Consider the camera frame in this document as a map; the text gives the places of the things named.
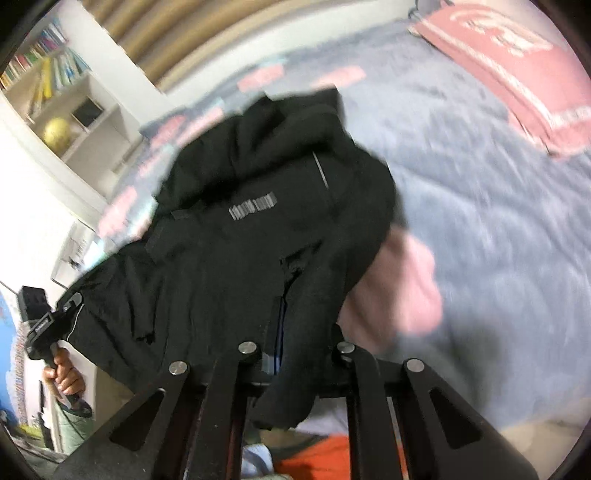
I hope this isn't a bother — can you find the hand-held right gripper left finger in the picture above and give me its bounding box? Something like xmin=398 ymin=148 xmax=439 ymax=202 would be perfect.
xmin=53 ymin=298 xmax=284 ymax=480

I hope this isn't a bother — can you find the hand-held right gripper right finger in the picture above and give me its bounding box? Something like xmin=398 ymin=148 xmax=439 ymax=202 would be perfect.
xmin=335 ymin=342 xmax=541 ymax=480

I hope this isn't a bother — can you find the black hooded jacket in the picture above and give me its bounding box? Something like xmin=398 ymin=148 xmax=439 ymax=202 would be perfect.
xmin=67 ymin=90 xmax=399 ymax=431

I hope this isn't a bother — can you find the person's left forearm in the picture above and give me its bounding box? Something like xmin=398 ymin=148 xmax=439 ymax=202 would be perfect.
xmin=47 ymin=396 xmax=101 ymax=457

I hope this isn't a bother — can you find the person's left hand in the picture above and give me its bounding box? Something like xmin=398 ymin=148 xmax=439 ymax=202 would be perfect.
xmin=41 ymin=345 xmax=87 ymax=398

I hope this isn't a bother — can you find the orange cloth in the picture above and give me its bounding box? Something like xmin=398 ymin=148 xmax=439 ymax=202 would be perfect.
xmin=276 ymin=433 xmax=358 ymax=480

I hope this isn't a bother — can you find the yellow globe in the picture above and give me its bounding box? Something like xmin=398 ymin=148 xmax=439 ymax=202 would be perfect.
xmin=42 ymin=117 xmax=73 ymax=151

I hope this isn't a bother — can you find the white bookshelf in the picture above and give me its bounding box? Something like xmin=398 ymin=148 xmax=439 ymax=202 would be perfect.
xmin=0 ymin=14 xmax=141 ymax=197

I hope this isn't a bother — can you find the grey floral blanket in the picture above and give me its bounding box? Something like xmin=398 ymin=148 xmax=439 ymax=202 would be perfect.
xmin=95 ymin=18 xmax=591 ymax=446

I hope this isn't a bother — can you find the row of books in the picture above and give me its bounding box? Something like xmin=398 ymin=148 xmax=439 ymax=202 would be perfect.
xmin=0 ymin=19 xmax=92 ymax=118

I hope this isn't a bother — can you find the striped window blind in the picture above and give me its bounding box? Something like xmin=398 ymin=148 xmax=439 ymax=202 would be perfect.
xmin=95 ymin=0 xmax=335 ymax=89

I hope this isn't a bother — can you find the pink pillow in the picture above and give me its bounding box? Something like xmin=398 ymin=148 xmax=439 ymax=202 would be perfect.
xmin=409 ymin=0 xmax=591 ymax=158

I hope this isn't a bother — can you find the grey pillow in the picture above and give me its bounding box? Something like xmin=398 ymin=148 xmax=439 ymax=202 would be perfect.
xmin=410 ymin=0 xmax=451 ymax=20

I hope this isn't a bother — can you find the black picture frame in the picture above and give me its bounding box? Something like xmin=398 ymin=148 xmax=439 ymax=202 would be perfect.
xmin=71 ymin=97 xmax=105 ymax=133

